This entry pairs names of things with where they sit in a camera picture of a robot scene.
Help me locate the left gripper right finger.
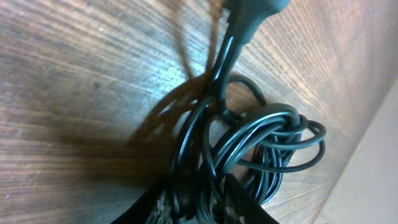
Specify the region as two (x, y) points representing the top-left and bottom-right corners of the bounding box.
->
(223, 174), (278, 224)

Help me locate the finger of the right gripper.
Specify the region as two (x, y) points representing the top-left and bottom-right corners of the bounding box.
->
(223, 0), (290, 44)

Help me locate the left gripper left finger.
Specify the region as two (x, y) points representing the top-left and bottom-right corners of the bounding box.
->
(111, 180), (173, 224)

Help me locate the black USB cable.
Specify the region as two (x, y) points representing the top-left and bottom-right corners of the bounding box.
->
(169, 34), (327, 224)

